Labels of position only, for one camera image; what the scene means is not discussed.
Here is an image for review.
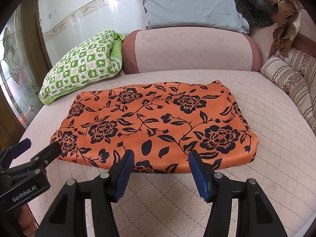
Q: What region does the orange black floral garment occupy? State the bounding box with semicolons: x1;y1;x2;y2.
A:
51;80;259;173

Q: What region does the person's left hand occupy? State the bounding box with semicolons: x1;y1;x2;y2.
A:
18;204;38;237

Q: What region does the stained glass wooden door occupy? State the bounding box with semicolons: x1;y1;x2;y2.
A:
1;0;52;148

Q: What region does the green white checkered pillow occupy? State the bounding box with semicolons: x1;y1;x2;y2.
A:
39;30;125;105

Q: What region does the striped beige blanket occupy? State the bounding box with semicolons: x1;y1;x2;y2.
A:
260;48;316;131

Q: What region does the pink quilted bolster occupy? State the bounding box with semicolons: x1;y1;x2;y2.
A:
122;27;262;74

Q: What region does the brown crumpled cloth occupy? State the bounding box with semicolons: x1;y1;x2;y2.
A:
267;0;303;57

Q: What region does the dark furry cloth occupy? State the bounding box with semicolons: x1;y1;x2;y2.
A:
236;0;278;28

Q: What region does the grey pillow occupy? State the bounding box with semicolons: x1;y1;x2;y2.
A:
143;0;250;34

